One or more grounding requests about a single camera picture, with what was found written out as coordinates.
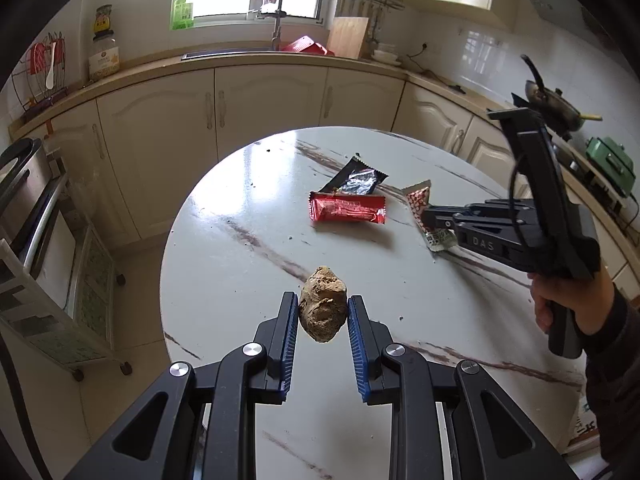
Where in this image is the black snack wrapper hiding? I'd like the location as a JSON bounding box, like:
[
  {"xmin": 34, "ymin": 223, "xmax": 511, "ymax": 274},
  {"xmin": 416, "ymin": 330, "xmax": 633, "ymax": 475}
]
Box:
[{"xmin": 318, "ymin": 157, "xmax": 390, "ymax": 196}]

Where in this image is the glass jar with yellow label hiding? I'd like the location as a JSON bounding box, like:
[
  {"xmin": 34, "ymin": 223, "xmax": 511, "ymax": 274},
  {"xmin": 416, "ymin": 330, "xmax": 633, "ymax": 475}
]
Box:
[{"xmin": 88, "ymin": 5, "xmax": 121, "ymax": 82}]

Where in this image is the white kitchen storage trolley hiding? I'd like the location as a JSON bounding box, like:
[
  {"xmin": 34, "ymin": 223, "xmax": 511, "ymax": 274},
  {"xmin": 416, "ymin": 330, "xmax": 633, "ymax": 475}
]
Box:
[{"xmin": 0, "ymin": 137, "xmax": 133, "ymax": 382}]

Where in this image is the wooden cutting board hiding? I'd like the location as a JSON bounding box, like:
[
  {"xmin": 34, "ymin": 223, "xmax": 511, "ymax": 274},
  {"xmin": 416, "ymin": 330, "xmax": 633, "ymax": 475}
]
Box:
[{"xmin": 326, "ymin": 16, "xmax": 370, "ymax": 59}]

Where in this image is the kitchen sink faucet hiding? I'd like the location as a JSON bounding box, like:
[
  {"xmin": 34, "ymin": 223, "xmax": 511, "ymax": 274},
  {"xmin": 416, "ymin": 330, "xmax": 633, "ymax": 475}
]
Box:
[{"xmin": 250, "ymin": 0, "xmax": 288, "ymax": 52}]

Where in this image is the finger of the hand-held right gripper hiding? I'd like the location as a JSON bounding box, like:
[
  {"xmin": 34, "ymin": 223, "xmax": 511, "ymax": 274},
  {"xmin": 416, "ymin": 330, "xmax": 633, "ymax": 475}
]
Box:
[
  {"xmin": 465, "ymin": 198, "xmax": 534, "ymax": 212},
  {"xmin": 421, "ymin": 204, "xmax": 532, "ymax": 235}
]

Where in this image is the green dish soap bottle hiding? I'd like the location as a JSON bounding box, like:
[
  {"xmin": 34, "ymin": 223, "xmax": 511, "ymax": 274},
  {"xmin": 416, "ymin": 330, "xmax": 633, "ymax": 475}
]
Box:
[{"xmin": 172, "ymin": 0, "xmax": 195, "ymax": 31}]

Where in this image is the wire dish rack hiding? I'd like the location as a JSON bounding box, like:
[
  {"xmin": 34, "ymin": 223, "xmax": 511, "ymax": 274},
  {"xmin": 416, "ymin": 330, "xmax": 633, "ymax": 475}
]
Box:
[{"xmin": 11, "ymin": 31, "xmax": 68, "ymax": 112}]

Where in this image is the black wok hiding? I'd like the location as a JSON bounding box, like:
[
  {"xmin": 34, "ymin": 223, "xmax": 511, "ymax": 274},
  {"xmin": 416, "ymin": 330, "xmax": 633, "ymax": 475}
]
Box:
[{"xmin": 510, "ymin": 54, "xmax": 603, "ymax": 141}]

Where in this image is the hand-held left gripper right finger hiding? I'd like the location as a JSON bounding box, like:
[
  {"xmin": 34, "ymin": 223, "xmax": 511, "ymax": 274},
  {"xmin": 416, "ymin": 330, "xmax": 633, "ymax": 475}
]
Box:
[{"xmin": 346, "ymin": 295, "xmax": 578, "ymax": 480}]

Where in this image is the red plastic tray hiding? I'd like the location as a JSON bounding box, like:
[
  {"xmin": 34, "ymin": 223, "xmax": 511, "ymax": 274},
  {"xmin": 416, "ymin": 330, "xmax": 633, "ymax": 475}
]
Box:
[{"xmin": 280, "ymin": 35, "xmax": 337, "ymax": 57}]

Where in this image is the person's right hand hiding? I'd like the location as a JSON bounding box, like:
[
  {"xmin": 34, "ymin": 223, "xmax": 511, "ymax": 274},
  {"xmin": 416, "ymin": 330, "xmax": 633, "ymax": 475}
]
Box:
[{"xmin": 531, "ymin": 267, "xmax": 616, "ymax": 337}]

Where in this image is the green countertop appliance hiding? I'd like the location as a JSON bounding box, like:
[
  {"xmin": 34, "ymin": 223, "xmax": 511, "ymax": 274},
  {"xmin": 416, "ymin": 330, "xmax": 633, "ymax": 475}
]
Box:
[{"xmin": 585, "ymin": 136, "xmax": 638, "ymax": 198}]

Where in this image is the stack of white plates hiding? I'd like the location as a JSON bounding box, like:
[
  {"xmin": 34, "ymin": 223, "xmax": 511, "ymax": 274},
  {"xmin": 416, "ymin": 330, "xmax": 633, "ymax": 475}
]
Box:
[{"xmin": 371, "ymin": 42, "xmax": 403, "ymax": 67}]

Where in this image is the person's right forearm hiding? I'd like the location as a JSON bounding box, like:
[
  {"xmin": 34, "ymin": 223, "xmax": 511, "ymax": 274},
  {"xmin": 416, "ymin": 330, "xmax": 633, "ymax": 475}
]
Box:
[{"xmin": 582, "ymin": 287, "xmax": 640, "ymax": 467}]

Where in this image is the black power cable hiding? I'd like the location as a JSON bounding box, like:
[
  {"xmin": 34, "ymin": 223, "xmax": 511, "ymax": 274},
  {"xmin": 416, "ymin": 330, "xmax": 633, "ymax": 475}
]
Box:
[{"xmin": 406, "ymin": 42, "xmax": 468, "ymax": 95}]

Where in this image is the red and white snack wrapper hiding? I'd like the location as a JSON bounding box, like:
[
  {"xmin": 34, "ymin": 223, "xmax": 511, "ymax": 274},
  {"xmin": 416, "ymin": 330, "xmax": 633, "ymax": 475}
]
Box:
[{"xmin": 404, "ymin": 180, "xmax": 458, "ymax": 252}]

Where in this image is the brown paper ball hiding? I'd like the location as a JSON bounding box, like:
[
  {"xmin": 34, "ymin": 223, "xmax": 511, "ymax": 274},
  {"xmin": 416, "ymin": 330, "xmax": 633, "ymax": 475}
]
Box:
[{"xmin": 298, "ymin": 265, "xmax": 349, "ymax": 345}]

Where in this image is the printed paper bag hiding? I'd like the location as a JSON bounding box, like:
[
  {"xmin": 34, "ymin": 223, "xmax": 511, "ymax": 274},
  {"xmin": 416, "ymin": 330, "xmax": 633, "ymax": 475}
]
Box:
[{"xmin": 565, "ymin": 391, "xmax": 601, "ymax": 461}]

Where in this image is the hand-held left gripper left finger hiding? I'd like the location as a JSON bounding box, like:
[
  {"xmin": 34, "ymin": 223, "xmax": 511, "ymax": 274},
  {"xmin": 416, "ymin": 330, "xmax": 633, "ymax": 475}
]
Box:
[{"xmin": 65, "ymin": 291, "xmax": 300, "ymax": 480}]

